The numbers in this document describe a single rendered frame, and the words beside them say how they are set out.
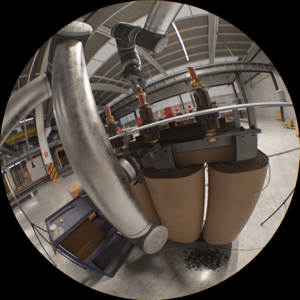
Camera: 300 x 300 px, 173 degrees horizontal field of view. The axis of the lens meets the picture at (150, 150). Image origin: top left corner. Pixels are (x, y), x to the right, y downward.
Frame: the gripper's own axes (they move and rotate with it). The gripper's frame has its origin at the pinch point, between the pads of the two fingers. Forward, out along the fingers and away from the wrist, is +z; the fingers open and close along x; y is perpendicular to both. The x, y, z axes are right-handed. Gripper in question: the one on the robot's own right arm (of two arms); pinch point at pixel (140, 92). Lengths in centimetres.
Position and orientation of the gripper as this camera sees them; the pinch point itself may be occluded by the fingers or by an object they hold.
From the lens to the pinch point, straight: 53.1
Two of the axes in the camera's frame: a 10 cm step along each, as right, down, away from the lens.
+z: 2.7, 9.4, 2.0
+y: 7.6, -0.8, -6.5
